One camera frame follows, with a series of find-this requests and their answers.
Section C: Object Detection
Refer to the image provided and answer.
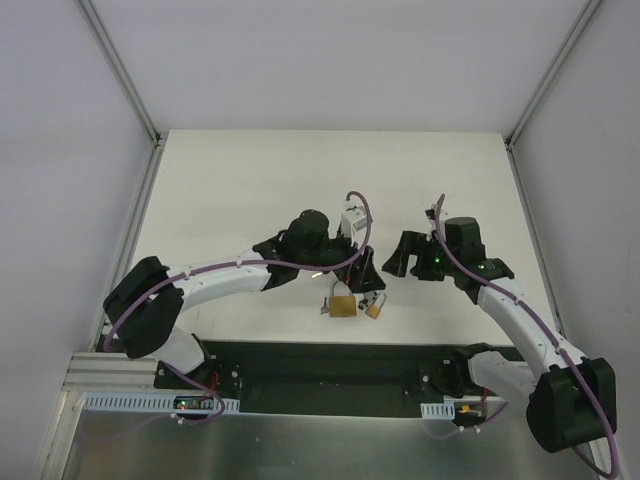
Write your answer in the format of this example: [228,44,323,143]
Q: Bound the small brass padlock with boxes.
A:
[365,292,388,319]

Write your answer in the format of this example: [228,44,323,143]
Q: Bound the large brass padlock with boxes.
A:
[328,280,358,318]

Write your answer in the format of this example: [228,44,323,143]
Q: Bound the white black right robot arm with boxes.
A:
[382,217,617,453]

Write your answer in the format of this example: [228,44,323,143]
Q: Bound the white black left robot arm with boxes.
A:
[103,206,386,389]

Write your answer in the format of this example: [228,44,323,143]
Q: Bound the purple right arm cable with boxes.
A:
[429,193,621,479]

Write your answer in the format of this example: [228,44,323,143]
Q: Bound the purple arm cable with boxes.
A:
[429,193,621,479]
[103,189,375,354]

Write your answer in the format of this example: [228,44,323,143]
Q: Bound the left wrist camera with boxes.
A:
[337,200,369,248]

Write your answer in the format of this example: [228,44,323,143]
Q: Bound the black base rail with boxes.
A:
[94,333,536,417]

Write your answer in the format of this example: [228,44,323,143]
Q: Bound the right white cable duct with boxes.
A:
[420,401,456,421]

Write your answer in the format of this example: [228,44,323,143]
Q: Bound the white cable duct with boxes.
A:
[84,392,240,415]
[420,401,456,421]

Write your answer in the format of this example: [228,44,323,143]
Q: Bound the right aluminium frame post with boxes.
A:
[504,0,606,149]

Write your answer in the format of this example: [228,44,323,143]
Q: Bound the aluminium frame post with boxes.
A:
[74,0,169,149]
[504,0,606,149]

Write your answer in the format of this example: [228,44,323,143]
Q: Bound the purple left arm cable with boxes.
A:
[103,189,375,354]

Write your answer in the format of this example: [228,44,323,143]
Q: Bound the left white cable duct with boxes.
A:
[84,392,240,415]

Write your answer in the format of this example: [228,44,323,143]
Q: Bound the left aluminium frame post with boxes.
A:
[74,0,169,149]

